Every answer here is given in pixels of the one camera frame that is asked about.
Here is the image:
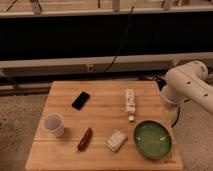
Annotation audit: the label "green ceramic bowl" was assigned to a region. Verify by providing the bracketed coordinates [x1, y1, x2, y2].
[133, 120, 172, 160]

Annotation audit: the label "wooden table board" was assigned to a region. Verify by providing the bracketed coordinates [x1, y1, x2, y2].
[26, 81, 183, 171]

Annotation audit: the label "grey metal shelf rail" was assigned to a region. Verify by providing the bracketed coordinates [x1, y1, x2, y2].
[0, 52, 213, 77]

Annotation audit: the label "black hanging cable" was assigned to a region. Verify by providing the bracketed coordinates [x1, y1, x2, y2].
[103, 4, 135, 73]

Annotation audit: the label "red brown pocket knife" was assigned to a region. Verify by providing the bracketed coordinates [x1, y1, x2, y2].
[77, 128, 92, 151]

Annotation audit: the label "white ceramic cup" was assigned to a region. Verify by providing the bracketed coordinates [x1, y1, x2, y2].
[43, 113, 64, 137]

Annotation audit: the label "black smartphone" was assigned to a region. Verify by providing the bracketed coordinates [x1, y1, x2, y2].
[72, 92, 90, 110]

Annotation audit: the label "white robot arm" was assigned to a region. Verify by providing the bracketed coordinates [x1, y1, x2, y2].
[160, 61, 213, 115]

